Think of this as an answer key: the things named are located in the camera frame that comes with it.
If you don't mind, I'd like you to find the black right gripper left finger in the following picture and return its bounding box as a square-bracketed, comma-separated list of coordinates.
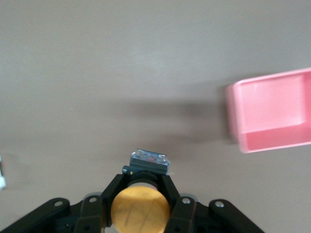
[0, 173, 130, 233]

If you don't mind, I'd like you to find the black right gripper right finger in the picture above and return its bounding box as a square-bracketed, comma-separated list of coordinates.
[157, 174, 265, 233]

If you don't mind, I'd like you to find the yellow push button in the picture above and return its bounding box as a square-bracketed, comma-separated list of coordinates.
[110, 148, 171, 233]

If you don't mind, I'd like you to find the white circuit breaker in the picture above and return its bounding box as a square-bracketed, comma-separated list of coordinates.
[0, 154, 7, 193]

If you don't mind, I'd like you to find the pink plastic box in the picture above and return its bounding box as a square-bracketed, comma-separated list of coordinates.
[224, 67, 311, 154]

